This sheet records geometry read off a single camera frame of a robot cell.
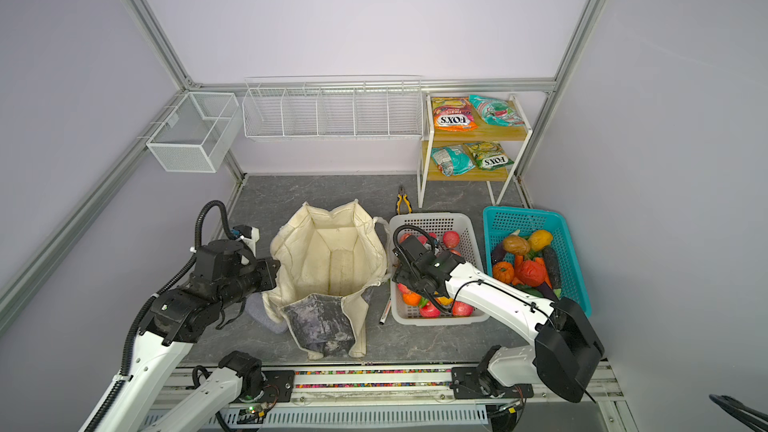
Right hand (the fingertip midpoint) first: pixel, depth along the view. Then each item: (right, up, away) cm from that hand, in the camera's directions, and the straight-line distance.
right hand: (405, 280), depth 82 cm
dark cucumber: (+45, +2, +7) cm, 45 cm away
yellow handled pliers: (0, +24, +30) cm, 39 cm away
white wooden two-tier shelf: (+31, +40, +4) cm, 51 cm away
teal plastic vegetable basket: (+33, +15, +17) cm, 40 cm away
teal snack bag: (+16, +36, +17) cm, 43 cm away
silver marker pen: (-5, -9, +3) cm, 11 cm away
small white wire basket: (-69, +45, +17) cm, 84 cm away
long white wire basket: (-24, +54, +17) cm, 61 cm away
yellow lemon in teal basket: (+44, +10, +12) cm, 46 cm away
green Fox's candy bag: (+29, +38, +19) cm, 51 cm away
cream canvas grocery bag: (-21, +6, +13) cm, 25 cm away
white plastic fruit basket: (+11, +15, +14) cm, 24 cm away
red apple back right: (+15, +10, +13) cm, 22 cm away
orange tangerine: (+2, -5, 0) cm, 6 cm away
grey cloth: (-31, +1, -23) cm, 38 cm away
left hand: (-30, +6, -12) cm, 33 cm away
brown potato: (+35, +9, +9) cm, 37 cm away
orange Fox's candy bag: (+14, +47, +4) cm, 50 cm away
